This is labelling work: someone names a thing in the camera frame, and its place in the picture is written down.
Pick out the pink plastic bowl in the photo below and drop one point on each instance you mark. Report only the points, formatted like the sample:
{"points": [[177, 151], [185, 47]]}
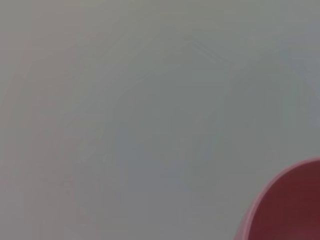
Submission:
{"points": [[287, 205]]}

